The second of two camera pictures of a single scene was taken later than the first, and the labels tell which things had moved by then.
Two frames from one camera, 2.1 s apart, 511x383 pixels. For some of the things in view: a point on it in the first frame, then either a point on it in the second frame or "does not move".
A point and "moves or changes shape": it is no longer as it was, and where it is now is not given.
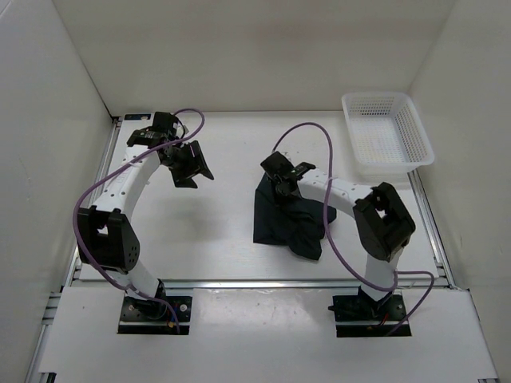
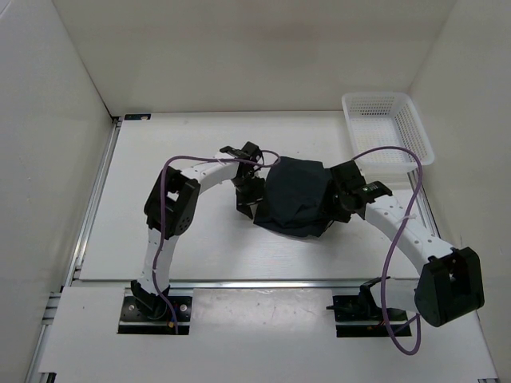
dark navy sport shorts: (294, 221) moves or changes shape
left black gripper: (182, 179) to (243, 202)
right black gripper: (291, 198) to (343, 216)
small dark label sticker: (136, 116) does not move
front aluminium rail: (259, 285) does not move
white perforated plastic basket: (386, 133) does not move
